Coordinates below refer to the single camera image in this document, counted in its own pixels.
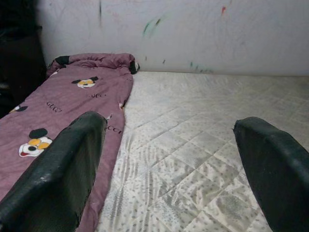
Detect dark bedside furniture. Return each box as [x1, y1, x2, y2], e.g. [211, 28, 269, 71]
[0, 0, 48, 119]

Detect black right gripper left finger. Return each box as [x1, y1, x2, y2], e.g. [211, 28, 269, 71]
[0, 111, 108, 232]

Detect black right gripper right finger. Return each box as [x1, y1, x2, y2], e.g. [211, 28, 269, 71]
[233, 116, 309, 232]

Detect white grey quilted mattress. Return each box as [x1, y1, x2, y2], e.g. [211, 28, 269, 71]
[96, 71, 309, 232]

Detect purple cartoon mouse blanket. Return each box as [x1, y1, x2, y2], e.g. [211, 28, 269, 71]
[0, 53, 140, 232]

